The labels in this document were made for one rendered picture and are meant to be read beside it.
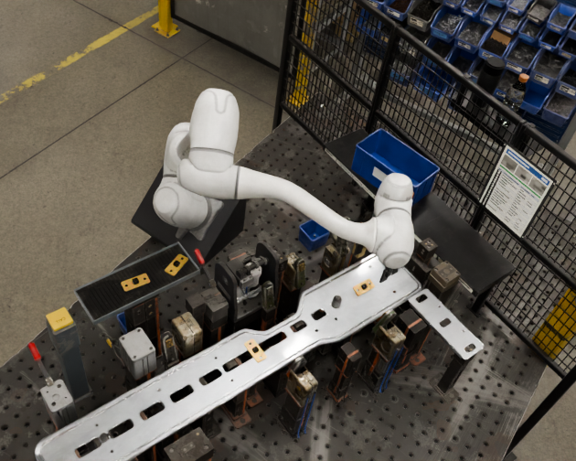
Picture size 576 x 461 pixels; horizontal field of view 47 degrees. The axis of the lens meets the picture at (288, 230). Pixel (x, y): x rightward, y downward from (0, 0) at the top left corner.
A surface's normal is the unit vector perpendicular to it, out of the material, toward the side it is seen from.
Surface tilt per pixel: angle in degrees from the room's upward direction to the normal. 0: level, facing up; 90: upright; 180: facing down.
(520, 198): 90
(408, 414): 0
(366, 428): 0
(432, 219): 0
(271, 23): 91
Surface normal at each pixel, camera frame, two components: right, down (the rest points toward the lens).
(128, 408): 0.11, -0.65
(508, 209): -0.80, 0.39
